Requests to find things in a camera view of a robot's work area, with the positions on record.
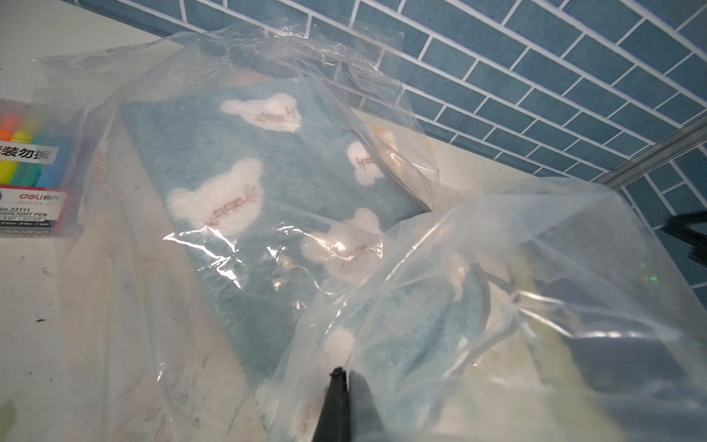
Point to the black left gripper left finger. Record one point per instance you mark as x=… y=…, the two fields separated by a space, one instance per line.
x=334 y=421

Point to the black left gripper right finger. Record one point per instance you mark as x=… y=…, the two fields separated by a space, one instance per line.
x=366 y=424

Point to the light blue bear blanket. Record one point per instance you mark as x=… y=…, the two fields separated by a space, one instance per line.
x=308 y=248

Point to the clear plastic vacuum bag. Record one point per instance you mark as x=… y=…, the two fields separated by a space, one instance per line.
x=592 y=332

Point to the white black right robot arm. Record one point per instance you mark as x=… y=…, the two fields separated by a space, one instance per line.
x=681 y=227

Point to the highlighter pen pack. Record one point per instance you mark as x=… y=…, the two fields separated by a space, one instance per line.
x=39 y=149

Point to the aluminium corner post right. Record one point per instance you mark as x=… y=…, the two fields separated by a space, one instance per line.
x=684 y=140

